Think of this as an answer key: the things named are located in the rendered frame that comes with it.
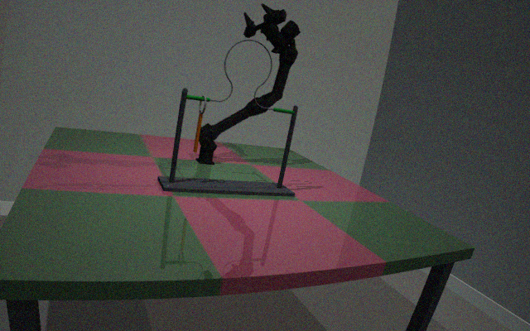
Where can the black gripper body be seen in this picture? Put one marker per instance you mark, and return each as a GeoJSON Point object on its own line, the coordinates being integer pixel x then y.
{"type": "Point", "coordinates": [267, 28]}

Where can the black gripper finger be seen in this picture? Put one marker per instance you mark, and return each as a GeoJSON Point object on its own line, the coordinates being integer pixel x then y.
{"type": "Point", "coordinates": [249, 22]}
{"type": "Point", "coordinates": [272, 13]}

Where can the orange handle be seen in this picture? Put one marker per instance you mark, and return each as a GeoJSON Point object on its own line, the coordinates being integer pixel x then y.
{"type": "Point", "coordinates": [199, 125]}

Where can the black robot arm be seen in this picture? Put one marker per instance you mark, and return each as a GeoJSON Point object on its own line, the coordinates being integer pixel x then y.
{"type": "Point", "coordinates": [287, 56]}

